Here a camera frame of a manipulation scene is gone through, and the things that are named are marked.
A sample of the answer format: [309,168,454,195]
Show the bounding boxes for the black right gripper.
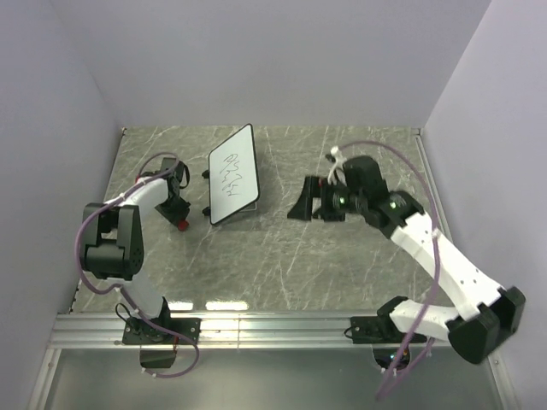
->
[286,174,366,222]

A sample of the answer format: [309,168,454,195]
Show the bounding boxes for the red and black eraser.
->
[177,220,189,231]

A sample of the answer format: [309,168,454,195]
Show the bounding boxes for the small black-framed whiteboard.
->
[207,124,261,226]

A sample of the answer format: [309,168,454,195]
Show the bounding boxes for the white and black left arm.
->
[74,153,191,343]

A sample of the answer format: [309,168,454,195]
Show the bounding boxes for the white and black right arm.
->
[287,155,526,364]

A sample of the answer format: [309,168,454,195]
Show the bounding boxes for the aluminium right side rail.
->
[412,132,467,300]

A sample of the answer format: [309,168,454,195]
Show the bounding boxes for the aluminium rail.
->
[412,132,467,300]
[47,311,373,350]

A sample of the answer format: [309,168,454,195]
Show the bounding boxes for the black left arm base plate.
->
[121,318,201,345]

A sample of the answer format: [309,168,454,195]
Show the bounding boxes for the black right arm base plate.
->
[344,316,406,344]

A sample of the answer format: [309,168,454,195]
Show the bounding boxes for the aluminium front rail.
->
[47,311,373,350]

